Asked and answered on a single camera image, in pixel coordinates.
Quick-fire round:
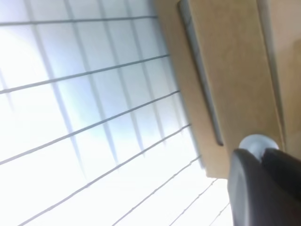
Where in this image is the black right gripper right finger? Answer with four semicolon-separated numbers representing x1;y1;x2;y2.
261;148;301;212

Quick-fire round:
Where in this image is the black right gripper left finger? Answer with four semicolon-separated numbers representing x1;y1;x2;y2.
228;149;301;226

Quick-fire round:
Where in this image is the white box handle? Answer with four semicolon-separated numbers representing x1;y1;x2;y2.
239;134;279;162

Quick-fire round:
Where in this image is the brown shoebox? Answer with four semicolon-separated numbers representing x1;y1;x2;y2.
155;0;301;178

